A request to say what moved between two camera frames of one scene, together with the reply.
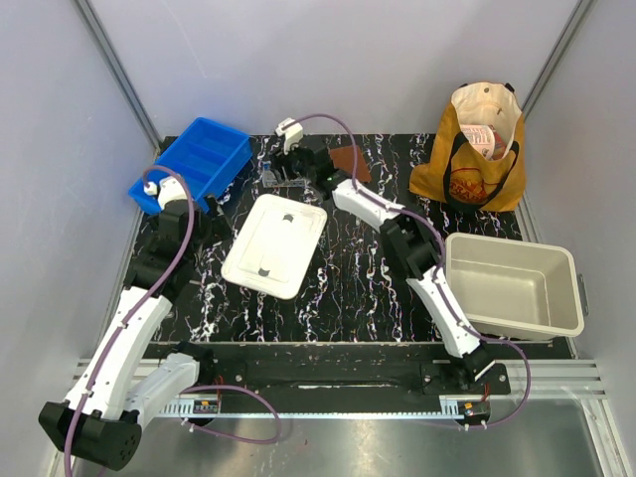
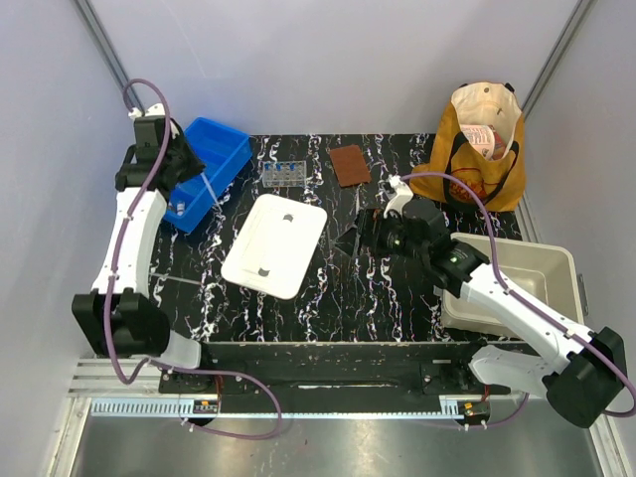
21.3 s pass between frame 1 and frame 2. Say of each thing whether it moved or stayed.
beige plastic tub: stayed
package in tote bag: stayed
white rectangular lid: stayed
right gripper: moved
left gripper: moved
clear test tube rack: stayed
